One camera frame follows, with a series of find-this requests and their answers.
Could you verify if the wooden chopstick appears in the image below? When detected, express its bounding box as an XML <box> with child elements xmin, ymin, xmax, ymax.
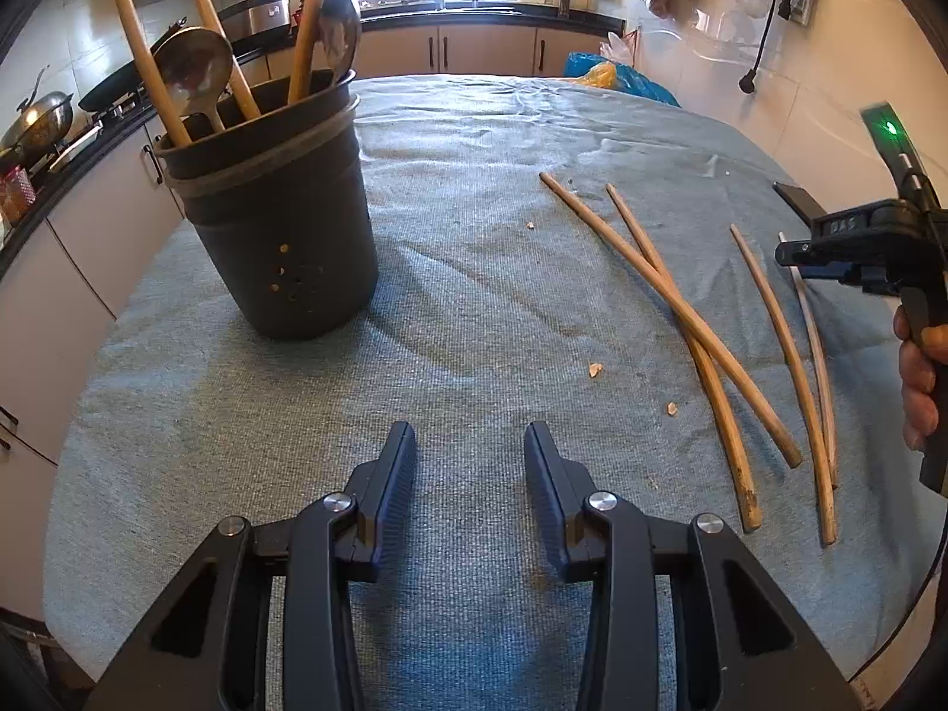
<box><xmin>789</xmin><ymin>267</ymin><xmax>839</xmax><ymax>488</ymax></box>
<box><xmin>604</xmin><ymin>181</ymin><xmax>765</xmax><ymax>535</ymax></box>
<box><xmin>728</xmin><ymin>223</ymin><xmax>841</xmax><ymax>547</ymax></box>
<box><xmin>196</xmin><ymin>0</ymin><xmax>260</xmax><ymax>120</ymax></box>
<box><xmin>114</xmin><ymin>0</ymin><xmax>191</xmax><ymax>148</ymax></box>
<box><xmin>287</xmin><ymin>0</ymin><xmax>323</xmax><ymax>106</ymax></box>
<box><xmin>538</xmin><ymin>172</ymin><xmax>803</xmax><ymax>469</ymax></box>

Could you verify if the dark utensil holder cup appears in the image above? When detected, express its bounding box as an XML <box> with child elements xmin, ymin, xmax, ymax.
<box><xmin>154</xmin><ymin>69</ymin><xmax>377</xmax><ymax>340</ymax></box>

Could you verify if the steel spoon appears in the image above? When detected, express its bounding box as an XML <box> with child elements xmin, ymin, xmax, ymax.
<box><xmin>318</xmin><ymin>0</ymin><xmax>361</xmax><ymax>84</ymax></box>
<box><xmin>154</xmin><ymin>27</ymin><xmax>233</xmax><ymax>133</ymax></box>

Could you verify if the person right hand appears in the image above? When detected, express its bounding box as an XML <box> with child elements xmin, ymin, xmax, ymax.
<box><xmin>893</xmin><ymin>305</ymin><xmax>948</xmax><ymax>451</ymax></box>

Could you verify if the black smartphone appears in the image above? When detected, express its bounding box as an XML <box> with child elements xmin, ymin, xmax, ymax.
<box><xmin>773</xmin><ymin>181</ymin><xmax>826</xmax><ymax>226</ymax></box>

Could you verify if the blue table cloth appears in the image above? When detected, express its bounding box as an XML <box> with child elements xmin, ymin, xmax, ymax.
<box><xmin>43</xmin><ymin>77</ymin><xmax>806</xmax><ymax>709</ymax></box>

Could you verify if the blue plastic bag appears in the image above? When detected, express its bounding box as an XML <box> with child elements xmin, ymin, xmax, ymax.
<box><xmin>564</xmin><ymin>52</ymin><xmax>680</xmax><ymax>108</ymax></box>

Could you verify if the yellow plastic bag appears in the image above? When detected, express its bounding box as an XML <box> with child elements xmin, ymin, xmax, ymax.
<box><xmin>572</xmin><ymin>61</ymin><xmax>619</xmax><ymax>90</ymax></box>

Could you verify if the red jar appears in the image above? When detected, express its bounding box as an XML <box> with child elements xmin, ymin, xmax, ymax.
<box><xmin>0</xmin><ymin>165</ymin><xmax>36</xmax><ymax>226</ymax></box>

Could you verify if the black wok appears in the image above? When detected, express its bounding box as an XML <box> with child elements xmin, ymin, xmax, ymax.
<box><xmin>79</xmin><ymin>61</ymin><xmax>143</xmax><ymax>114</ymax></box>

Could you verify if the steel pot with lid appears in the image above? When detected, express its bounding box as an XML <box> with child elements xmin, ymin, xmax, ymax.
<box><xmin>2</xmin><ymin>68</ymin><xmax>74</xmax><ymax>167</ymax></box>

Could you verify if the rice cooker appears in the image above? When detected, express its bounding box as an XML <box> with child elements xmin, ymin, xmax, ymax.
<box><xmin>219</xmin><ymin>0</ymin><xmax>291</xmax><ymax>42</ymax></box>

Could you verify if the black power cable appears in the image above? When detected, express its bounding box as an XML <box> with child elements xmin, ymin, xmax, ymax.
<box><xmin>737</xmin><ymin>0</ymin><xmax>780</xmax><ymax>97</ymax></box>

